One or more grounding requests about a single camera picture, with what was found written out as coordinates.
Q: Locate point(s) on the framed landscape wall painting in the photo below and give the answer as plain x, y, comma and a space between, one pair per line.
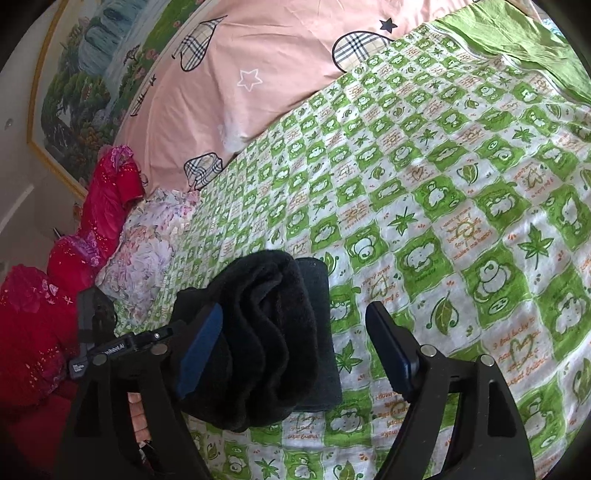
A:
92, 78

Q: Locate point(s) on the floral pillow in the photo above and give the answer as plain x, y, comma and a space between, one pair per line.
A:
143, 249

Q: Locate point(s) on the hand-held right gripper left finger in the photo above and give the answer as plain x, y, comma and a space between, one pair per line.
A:
201, 355

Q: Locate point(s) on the black pants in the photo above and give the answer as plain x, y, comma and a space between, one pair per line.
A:
263, 332

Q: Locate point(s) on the red floral quilt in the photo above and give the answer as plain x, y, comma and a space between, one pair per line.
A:
41, 323

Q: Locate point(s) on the pink quilt with heart prints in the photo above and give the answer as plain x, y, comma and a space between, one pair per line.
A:
277, 69

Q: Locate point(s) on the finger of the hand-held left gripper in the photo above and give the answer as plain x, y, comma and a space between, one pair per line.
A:
159, 336

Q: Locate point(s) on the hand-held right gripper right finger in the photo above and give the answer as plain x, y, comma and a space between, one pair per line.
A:
392, 350

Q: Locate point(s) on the plain green cloth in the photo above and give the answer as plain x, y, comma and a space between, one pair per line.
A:
521, 37

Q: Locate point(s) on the person's left hand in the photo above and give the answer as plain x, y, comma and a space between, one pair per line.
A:
138, 415

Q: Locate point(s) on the green printed bedsheet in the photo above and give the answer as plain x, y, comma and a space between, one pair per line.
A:
415, 230

